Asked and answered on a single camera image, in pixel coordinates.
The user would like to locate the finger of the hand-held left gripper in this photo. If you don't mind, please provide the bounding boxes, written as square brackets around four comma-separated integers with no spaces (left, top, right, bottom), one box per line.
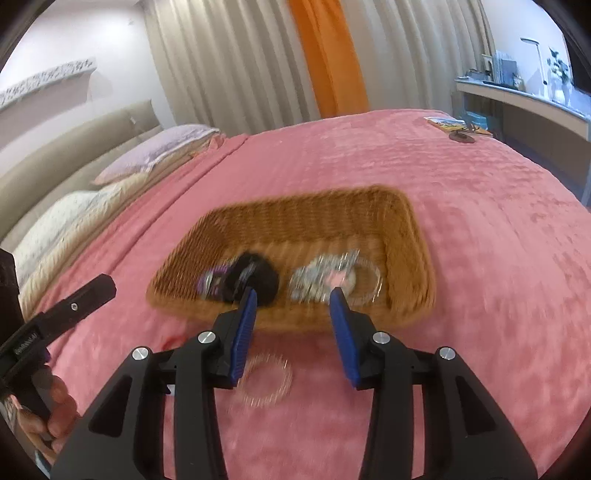
[31,274,116,341]
[0,249,22,334]

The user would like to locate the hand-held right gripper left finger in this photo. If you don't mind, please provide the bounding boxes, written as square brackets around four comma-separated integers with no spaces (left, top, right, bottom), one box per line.
[50,288,258,480]

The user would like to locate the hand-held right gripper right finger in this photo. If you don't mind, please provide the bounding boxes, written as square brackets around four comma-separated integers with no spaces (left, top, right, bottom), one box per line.
[329,287,539,480]

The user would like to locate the chunky clear bead bracelet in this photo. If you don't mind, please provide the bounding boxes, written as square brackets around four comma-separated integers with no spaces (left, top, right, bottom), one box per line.
[231,353,294,408]

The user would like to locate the purple spiral hair tie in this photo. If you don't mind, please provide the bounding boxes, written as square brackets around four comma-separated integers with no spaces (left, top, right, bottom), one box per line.
[198,263,234,296]

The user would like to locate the black scrunchie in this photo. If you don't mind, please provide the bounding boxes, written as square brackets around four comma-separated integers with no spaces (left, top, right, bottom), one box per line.
[222,251,280,308]

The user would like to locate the thin clear bead bracelet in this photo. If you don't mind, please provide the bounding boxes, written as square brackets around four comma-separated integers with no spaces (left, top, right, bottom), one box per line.
[351,261,384,306]

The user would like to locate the silver sparkly bracelet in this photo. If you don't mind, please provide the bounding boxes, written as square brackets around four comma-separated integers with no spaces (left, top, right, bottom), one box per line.
[314,251,361,278]

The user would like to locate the brown wicker basket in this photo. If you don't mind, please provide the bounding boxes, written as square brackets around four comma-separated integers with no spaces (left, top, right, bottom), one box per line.
[147,185,437,331]

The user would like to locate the person's left hand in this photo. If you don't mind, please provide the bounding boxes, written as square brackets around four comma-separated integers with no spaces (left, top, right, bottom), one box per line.
[10,364,82,468]

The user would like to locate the white floral pillow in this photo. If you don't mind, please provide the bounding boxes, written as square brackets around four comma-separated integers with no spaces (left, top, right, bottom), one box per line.
[14,189,116,274]

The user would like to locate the beige pillow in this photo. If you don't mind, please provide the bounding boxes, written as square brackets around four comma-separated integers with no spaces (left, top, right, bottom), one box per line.
[21,134,245,305]

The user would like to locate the beige padded headboard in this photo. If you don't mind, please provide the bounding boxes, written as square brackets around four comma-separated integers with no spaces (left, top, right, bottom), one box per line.
[0,99,163,241]

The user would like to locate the pink fleece blanket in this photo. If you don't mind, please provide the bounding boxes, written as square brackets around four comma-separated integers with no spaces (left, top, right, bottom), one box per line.
[18,108,591,480]

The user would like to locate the lilac pillow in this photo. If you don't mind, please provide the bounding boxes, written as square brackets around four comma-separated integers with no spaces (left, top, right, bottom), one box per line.
[95,124,221,186]

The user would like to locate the colourful flat packet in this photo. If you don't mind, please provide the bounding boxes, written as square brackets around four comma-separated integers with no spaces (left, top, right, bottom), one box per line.
[425,116,493,137]

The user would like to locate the teal box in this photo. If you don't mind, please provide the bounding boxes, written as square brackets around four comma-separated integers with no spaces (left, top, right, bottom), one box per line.
[464,111,498,128]

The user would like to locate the grey curtain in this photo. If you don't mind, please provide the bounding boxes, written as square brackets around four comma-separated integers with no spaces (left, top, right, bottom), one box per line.
[339,0,498,114]
[148,0,322,137]

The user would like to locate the orange curtain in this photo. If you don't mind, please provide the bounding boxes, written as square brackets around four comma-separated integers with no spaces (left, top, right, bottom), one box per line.
[288,0,370,119]

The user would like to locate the books and frames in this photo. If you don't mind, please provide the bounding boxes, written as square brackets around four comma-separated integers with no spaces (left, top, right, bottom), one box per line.
[480,50,525,89]

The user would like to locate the white flower vase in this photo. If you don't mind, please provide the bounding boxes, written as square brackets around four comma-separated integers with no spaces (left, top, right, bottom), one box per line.
[547,46,574,105]

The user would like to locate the white desk lamp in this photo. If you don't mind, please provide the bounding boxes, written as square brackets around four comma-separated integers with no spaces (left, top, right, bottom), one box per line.
[521,37,553,86]

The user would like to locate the white wall desk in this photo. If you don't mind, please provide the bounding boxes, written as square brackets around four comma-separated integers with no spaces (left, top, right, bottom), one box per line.
[455,76,591,205]

